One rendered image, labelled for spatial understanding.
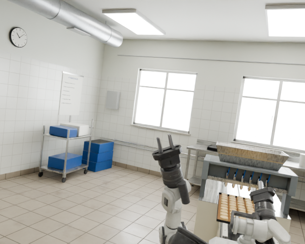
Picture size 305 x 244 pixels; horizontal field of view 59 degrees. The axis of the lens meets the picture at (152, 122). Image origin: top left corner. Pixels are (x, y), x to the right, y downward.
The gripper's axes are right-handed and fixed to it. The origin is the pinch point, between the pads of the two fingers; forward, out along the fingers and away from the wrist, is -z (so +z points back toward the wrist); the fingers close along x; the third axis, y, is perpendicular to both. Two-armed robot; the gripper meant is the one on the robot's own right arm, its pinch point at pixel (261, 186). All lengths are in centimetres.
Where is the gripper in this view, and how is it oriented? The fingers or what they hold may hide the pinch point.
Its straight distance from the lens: 152.6
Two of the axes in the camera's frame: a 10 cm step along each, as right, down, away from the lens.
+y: 6.8, 6.0, 4.2
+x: -7.2, 4.1, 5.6
